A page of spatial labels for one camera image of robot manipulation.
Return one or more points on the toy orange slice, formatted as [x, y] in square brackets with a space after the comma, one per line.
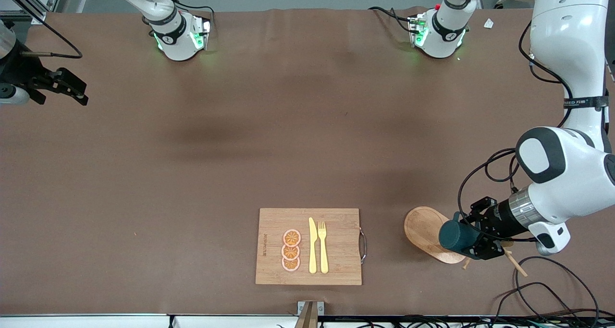
[290, 252]
[290, 264]
[291, 237]

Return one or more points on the small white paper tag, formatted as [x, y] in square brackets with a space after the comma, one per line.
[488, 23]

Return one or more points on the yellow plastic fork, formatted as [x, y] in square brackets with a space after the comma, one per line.
[323, 256]

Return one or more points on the aluminium frame profile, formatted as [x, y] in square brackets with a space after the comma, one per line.
[36, 11]

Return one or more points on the wooden mug tree stand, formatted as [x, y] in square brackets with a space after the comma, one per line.
[423, 229]

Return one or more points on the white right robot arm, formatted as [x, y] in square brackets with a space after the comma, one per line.
[173, 40]

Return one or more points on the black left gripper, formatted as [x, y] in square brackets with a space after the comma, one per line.
[498, 223]

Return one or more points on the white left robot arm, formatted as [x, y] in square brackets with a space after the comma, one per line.
[567, 40]

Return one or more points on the bamboo cutting board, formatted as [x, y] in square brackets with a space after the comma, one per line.
[336, 270]

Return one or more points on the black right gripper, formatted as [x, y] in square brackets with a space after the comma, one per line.
[20, 67]

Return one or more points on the brown table cover mat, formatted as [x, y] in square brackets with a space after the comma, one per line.
[144, 198]

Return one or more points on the white table edge strip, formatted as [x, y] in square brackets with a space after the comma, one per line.
[96, 322]

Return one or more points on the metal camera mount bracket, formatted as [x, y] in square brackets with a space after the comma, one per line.
[310, 313]

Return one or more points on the yellow plastic knife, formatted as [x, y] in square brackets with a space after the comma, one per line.
[313, 251]

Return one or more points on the dark green ribbed mug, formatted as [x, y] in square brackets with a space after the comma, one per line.
[454, 236]

